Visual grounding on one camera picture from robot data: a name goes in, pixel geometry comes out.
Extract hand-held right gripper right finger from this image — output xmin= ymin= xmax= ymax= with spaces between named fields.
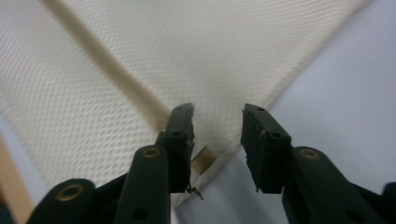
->
xmin=240 ymin=103 xmax=387 ymax=224

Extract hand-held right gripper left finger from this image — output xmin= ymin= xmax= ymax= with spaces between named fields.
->
xmin=113 ymin=103 xmax=196 ymax=224

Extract white mesh laundry bag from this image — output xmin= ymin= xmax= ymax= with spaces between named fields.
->
xmin=0 ymin=0 xmax=375 ymax=208

